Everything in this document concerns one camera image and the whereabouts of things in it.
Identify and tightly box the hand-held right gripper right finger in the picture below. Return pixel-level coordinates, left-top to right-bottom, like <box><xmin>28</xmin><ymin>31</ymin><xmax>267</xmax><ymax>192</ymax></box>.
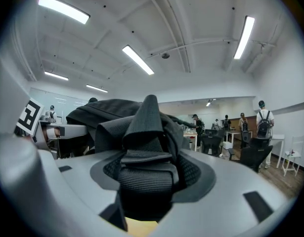
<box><xmin>154</xmin><ymin>149</ymin><xmax>292</xmax><ymax>237</ymax></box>

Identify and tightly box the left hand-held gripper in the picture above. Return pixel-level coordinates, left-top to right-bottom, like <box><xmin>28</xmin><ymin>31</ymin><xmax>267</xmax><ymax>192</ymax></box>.
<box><xmin>15</xmin><ymin>97</ymin><xmax>89</xmax><ymax>145</ymax></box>

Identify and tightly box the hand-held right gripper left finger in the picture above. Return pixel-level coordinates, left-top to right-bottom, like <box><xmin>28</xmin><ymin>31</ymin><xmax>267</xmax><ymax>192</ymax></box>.
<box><xmin>55</xmin><ymin>151</ymin><xmax>128</xmax><ymax>232</ymax></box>

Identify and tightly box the black Puma bag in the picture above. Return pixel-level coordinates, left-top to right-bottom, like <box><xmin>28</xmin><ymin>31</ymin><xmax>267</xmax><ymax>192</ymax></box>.
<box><xmin>66</xmin><ymin>94</ymin><xmax>205</xmax><ymax>222</ymax></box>

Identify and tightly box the glass partition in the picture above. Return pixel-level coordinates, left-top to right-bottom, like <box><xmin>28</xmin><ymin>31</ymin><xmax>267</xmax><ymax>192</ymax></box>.
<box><xmin>29</xmin><ymin>87</ymin><xmax>93</xmax><ymax>124</ymax></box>

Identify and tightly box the black office chair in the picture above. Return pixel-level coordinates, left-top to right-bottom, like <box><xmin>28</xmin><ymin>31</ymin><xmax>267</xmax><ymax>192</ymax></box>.
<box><xmin>227</xmin><ymin>137</ymin><xmax>274</xmax><ymax>174</ymax></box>
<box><xmin>200</xmin><ymin>128</ymin><xmax>224</xmax><ymax>157</ymax></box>

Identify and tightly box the ceiling light bar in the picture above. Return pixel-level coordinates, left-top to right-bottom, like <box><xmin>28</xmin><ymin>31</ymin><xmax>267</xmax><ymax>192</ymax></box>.
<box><xmin>233</xmin><ymin>15</ymin><xmax>256</xmax><ymax>60</ymax></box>
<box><xmin>43</xmin><ymin>71</ymin><xmax>69</xmax><ymax>81</ymax></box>
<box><xmin>86</xmin><ymin>83</ymin><xmax>109</xmax><ymax>94</ymax></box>
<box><xmin>122</xmin><ymin>44</ymin><xmax>155</xmax><ymax>76</ymax></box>
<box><xmin>38</xmin><ymin>0</ymin><xmax>91</xmax><ymax>25</ymax></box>

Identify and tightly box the small white-leg table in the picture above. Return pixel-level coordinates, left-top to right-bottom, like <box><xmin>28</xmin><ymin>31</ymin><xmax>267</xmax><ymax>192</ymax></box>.
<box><xmin>225</xmin><ymin>129</ymin><xmax>254</xmax><ymax>143</ymax></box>

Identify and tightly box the wood-top white-leg table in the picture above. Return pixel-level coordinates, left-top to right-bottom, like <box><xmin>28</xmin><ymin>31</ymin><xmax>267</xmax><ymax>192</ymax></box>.
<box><xmin>182</xmin><ymin>129</ymin><xmax>199</xmax><ymax>153</ymax></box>

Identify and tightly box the white wooden chair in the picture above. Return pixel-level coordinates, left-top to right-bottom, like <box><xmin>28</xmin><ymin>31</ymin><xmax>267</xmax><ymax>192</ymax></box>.
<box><xmin>282</xmin><ymin>134</ymin><xmax>304</xmax><ymax>177</ymax></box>

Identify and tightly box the yellow table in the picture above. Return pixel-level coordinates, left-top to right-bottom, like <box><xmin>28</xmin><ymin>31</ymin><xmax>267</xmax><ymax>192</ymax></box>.
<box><xmin>124</xmin><ymin>215</ymin><xmax>159</xmax><ymax>230</ymax></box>

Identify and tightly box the white desk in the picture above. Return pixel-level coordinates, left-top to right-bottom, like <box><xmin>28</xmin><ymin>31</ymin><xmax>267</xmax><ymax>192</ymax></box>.
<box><xmin>269</xmin><ymin>133</ymin><xmax>286</xmax><ymax>169</ymax></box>

